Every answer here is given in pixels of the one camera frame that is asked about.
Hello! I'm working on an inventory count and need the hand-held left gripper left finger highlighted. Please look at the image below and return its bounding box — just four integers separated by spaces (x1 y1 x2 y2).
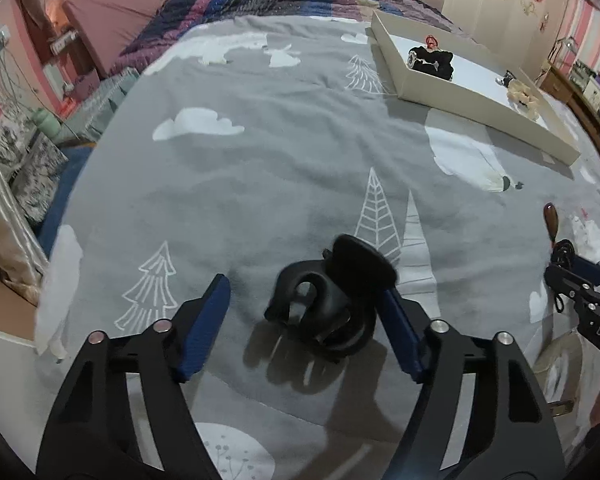
37 274 232 480

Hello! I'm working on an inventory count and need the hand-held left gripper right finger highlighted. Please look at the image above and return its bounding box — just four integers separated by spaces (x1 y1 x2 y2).
377 287 566 480

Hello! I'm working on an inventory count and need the brown teardrop pendant black knot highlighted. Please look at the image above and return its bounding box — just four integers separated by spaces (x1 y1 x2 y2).
543 202 578 313

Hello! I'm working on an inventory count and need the black hair claw clip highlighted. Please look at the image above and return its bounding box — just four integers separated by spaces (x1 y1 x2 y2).
263 233 399 359

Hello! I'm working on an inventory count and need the cream fabric scrunchie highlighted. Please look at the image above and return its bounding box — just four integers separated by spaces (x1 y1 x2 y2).
506 81 544 121

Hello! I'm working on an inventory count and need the white shallow cardboard box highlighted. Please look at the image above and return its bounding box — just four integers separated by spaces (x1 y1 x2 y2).
369 9 582 167

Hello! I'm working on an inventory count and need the black braided leather bracelet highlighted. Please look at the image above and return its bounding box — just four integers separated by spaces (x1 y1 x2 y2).
406 45 455 81

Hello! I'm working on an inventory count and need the wooden desk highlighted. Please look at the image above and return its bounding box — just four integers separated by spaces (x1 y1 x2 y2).
544 64 600 162

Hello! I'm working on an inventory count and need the grey printed blanket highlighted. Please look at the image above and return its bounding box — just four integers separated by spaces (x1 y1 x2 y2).
34 12 600 480

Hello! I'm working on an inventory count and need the shiny satin curtain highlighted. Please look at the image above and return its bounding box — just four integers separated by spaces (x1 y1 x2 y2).
0 124 48 306

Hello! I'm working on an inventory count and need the desk lamp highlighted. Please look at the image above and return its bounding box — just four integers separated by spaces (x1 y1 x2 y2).
549 36 579 69

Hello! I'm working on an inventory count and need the floral patterned box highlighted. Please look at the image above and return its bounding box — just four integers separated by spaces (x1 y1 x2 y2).
0 124 72 222

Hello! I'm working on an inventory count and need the green bottle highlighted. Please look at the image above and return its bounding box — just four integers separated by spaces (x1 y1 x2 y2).
29 109 64 137

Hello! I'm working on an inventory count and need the white wardrobe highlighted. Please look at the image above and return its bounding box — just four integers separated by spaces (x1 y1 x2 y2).
441 0 572 79

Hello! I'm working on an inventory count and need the striped purple quilt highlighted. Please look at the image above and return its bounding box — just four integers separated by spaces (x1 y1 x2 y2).
109 0 462 79

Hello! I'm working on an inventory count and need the pink padded headboard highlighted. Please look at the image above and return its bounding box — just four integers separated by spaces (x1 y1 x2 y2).
61 0 227 79

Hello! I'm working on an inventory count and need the wall power socket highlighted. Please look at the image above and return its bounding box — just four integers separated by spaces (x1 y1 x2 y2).
49 30 79 55

